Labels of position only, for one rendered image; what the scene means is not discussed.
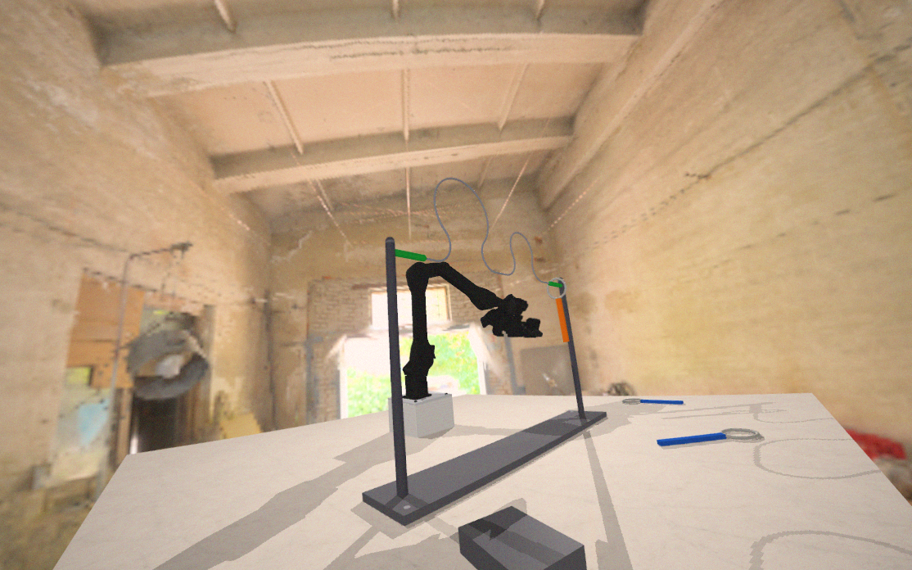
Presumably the orange handle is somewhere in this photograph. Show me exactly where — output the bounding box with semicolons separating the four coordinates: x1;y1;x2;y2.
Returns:
546;278;569;342

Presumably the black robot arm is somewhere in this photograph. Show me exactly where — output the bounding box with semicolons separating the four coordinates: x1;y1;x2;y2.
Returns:
402;262;528;400

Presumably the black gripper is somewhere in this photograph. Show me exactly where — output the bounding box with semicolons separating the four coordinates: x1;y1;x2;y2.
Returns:
492;312;543;338

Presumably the blue handle with grey loop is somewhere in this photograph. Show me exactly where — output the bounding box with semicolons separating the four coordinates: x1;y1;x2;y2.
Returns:
657;428;761;446
622;398;684;405

